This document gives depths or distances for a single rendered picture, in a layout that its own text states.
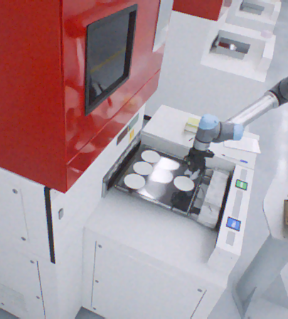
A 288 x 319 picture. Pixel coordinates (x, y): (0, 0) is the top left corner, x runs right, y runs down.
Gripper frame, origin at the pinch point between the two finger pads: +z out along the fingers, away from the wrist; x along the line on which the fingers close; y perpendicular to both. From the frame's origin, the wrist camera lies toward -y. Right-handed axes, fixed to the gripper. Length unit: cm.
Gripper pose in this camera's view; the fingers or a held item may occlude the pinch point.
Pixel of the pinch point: (193, 176)
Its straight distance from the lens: 153.3
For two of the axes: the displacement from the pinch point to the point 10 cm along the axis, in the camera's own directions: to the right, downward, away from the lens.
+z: -1.4, 7.6, 6.3
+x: 6.0, 5.7, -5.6
